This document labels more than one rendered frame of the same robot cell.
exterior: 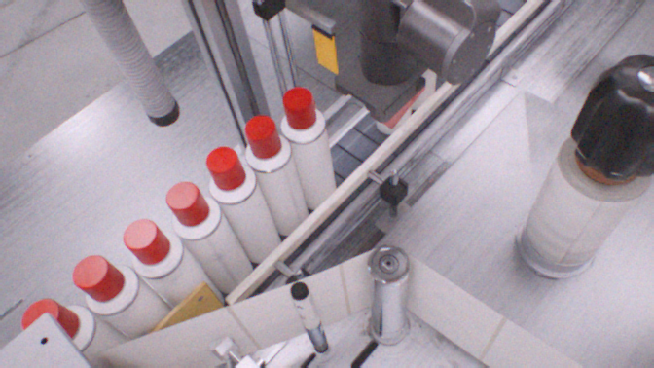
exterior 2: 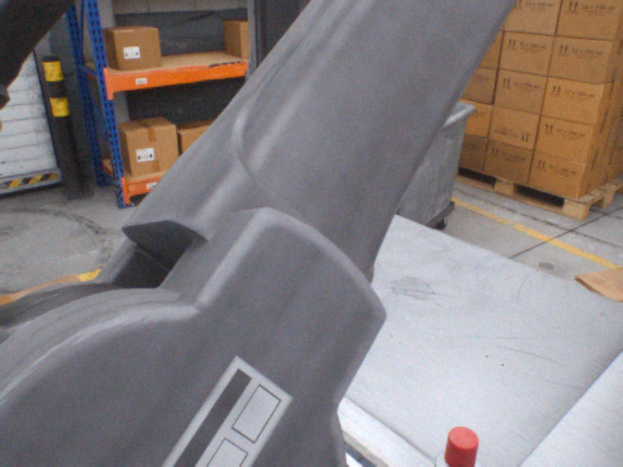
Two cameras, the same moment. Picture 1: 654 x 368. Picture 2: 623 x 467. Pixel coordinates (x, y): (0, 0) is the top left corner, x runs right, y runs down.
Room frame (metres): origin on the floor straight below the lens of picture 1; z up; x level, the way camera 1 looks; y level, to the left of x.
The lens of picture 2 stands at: (0.78, 0.18, 1.54)
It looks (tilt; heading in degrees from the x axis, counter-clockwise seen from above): 26 degrees down; 267
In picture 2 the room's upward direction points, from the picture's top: straight up
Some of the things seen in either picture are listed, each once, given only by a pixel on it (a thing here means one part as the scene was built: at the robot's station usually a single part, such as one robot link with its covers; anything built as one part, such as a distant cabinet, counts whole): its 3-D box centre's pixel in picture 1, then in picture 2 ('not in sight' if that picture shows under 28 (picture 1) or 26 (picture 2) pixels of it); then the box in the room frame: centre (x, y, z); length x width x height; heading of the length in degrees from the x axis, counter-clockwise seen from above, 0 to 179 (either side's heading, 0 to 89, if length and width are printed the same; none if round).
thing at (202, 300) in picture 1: (184, 330); not in sight; (0.20, 0.19, 0.94); 0.10 x 0.01 x 0.09; 129
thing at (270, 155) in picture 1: (277, 180); not in sight; (0.35, 0.06, 0.98); 0.05 x 0.05 x 0.20
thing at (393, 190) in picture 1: (394, 195); not in sight; (0.36, -0.08, 0.89); 0.03 x 0.03 x 0.12; 39
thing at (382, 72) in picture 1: (388, 51); not in sight; (0.38, -0.08, 1.13); 0.10 x 0.07 x 0.07; 129
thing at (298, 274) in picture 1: (295, 280); not in sight; (0.26, 0.07, 0.89); 0.06 x 0.03 x 0.12; 39
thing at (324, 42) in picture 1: (325, 49); not in sight; (0.43, -0.02, 1.09); 0.03 x 0.01 x 0.06; 39
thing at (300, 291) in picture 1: (311, 321); not in sight; (0.17, 0.04, 0.97); 0.02 x 0.02 x 0.19
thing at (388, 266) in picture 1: (388, 299); not in sight; (0.19, -0.04, 0.97); 0.05 x 0.05 x 0.19
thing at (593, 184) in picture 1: (594, 181); not in sight; (0.25, -0.26, 1.03); 0.09 x 0.09 x 0.30
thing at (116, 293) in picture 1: (135, 308); not in sight; (0.22, 0.23, 0.98); 0.05 x 0.05 x 0.20
